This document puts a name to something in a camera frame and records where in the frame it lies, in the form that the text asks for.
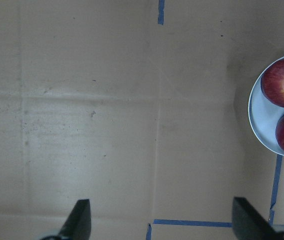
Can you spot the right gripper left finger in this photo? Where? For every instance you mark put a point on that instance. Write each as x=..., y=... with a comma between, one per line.
x=78, y=224

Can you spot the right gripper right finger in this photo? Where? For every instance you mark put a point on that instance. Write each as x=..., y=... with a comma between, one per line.
x=248, y=224

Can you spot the light blue plate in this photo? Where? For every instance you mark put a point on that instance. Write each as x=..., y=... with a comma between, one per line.
x=264, y=116

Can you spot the red apple plate back left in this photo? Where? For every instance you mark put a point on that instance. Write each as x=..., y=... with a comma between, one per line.
x=282, y=82

